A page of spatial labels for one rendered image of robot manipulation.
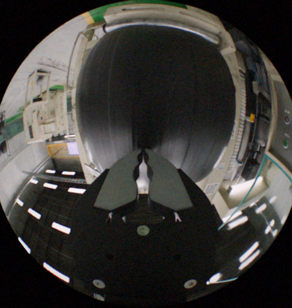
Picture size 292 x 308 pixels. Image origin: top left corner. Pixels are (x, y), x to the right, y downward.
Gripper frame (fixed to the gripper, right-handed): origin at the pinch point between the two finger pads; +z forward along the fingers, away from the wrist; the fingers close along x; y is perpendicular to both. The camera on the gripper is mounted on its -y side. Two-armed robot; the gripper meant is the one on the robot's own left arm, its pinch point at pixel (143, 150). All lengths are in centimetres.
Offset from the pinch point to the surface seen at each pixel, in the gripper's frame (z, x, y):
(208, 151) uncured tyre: 1.0, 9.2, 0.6
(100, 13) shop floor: 75, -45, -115
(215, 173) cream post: 17.6, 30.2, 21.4
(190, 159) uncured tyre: 1.3, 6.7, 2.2
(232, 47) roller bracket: 11.8, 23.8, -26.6
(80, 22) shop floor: 78, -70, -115
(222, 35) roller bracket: 14.2, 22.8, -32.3
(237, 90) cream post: 21.5, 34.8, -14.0
